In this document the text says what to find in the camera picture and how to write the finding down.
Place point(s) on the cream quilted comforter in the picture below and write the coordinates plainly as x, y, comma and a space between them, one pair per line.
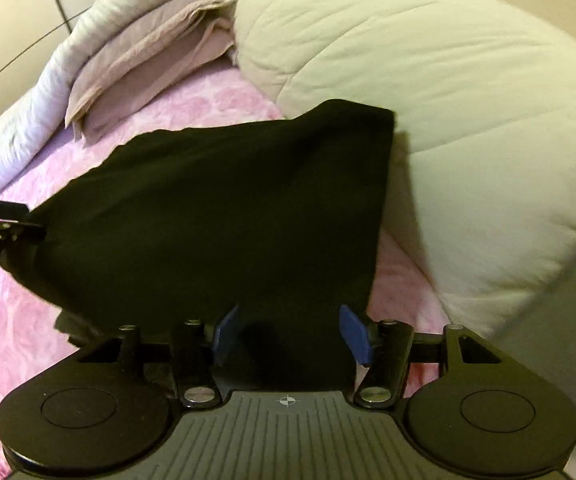
483, 188

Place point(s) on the mauve pillow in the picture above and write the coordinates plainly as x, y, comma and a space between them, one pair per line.
158, 50

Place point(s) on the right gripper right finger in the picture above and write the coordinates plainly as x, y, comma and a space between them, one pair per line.
383, 348

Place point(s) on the striped white duvet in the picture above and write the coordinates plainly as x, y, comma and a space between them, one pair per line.
29, 123

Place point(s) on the pink rose bedspread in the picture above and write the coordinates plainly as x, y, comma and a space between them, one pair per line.
217, 95

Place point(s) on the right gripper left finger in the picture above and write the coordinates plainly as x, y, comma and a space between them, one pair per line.
196, 348

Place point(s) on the black zip jacket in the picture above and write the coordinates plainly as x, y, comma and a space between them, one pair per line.
275, 224

